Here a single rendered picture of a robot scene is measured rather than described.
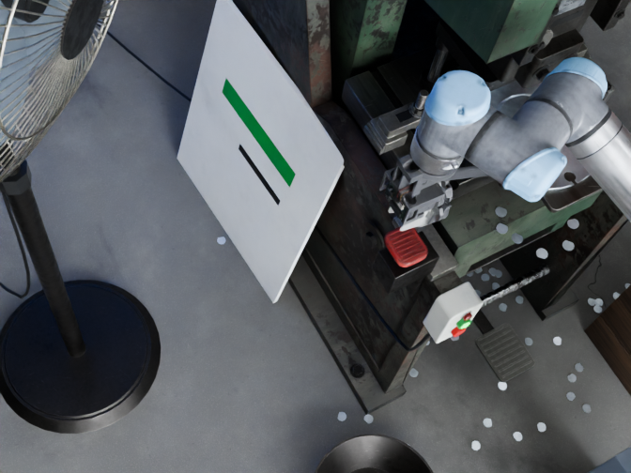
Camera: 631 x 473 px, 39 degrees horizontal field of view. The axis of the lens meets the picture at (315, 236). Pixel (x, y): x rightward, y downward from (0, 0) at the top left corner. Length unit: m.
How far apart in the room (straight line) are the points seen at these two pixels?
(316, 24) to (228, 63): 0.39
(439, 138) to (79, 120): 1.55
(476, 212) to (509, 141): 0.59
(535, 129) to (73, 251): 1.47
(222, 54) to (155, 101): 0.53
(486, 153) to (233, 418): 1.20
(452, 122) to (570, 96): 0.17
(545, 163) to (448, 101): 0.14
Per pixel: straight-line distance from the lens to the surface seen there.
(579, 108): 1.23
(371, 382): 2.20
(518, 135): 1.16
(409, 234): 1.54
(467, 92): 1.15
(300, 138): 1.91
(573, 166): 1.68
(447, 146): 1.19
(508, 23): 1.33
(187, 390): 2.20
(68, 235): 2.38
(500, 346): 2.17
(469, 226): 1.71
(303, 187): 1.96
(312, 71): 1.81
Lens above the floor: 2.09
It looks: 62 degrees down
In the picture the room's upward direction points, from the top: 13 degrees clockwise
